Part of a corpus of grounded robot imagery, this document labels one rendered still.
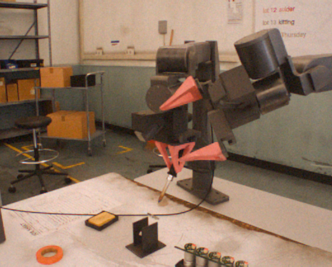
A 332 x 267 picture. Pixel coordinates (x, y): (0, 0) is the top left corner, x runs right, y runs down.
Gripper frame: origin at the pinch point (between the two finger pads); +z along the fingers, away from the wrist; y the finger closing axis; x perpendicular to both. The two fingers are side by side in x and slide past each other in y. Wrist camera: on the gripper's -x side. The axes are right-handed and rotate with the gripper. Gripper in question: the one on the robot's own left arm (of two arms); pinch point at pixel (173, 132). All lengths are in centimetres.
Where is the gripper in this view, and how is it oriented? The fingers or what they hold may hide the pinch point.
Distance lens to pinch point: 56.5
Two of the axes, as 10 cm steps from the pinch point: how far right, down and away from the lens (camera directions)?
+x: 2.8, 2.2, 9.4
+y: 3.1, 9.0, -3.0
